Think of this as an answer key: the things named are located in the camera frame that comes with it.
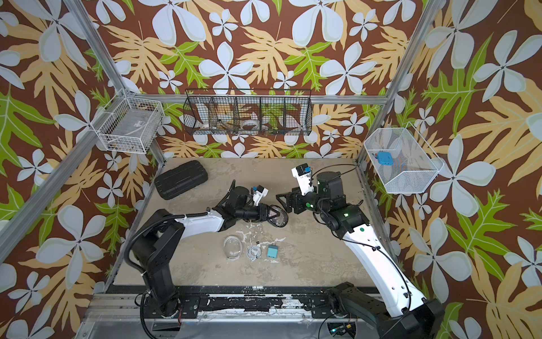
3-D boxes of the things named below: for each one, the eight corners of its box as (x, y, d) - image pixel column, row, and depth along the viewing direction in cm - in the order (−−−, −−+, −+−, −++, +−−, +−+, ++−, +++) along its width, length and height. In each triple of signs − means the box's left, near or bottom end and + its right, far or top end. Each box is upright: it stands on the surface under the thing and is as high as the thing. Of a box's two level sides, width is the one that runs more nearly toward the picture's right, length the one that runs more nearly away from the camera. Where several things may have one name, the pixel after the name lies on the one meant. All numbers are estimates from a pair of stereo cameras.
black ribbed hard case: (165, 204, 104) (160, 196, 99) (156, 187, 111) (151, 179, 105) (211, 179, 114) (209, 171, 109) (201, 165, 121) (197, 157, 115)
